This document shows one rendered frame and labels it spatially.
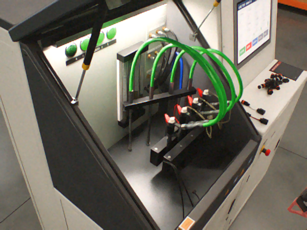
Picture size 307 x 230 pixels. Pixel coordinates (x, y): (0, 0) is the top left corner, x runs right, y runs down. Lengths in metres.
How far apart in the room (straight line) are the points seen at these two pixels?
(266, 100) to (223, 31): 0.45
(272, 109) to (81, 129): 0.97
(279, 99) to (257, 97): 0.11
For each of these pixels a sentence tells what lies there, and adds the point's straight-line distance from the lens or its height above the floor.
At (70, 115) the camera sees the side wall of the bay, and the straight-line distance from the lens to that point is 0.87.
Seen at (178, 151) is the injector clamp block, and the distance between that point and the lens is 1.21.
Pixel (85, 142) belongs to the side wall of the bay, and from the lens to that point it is 0.89.
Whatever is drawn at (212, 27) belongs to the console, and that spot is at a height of 1.35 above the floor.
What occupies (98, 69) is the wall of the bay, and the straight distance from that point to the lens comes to 1.13.
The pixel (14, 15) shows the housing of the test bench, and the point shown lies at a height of 1.50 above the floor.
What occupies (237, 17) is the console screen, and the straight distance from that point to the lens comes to 1.43.
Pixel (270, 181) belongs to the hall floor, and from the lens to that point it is 2.58.
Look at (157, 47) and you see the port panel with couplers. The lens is 1.37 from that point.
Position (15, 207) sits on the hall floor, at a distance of 2.34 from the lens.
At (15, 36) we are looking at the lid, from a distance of 0.90.
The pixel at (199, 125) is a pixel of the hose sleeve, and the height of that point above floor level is 1.17.
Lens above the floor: 1.84
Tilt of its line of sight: 39 degrees down
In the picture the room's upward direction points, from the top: 4 degrees clockwise
